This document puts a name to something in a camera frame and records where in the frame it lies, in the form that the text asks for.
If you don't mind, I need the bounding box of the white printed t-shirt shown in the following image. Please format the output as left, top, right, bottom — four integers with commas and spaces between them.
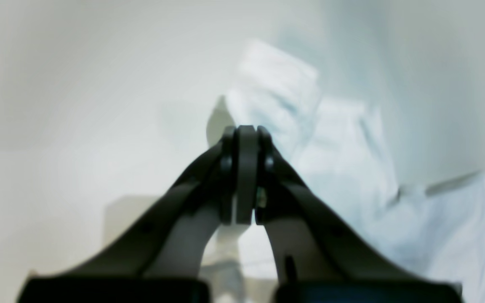
206, 40, 485, 303

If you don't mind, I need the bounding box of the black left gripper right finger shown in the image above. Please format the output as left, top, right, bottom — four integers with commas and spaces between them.
255, 126, 462, 303

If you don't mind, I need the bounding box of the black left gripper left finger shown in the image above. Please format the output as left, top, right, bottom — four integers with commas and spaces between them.
18, 127, 237, 303

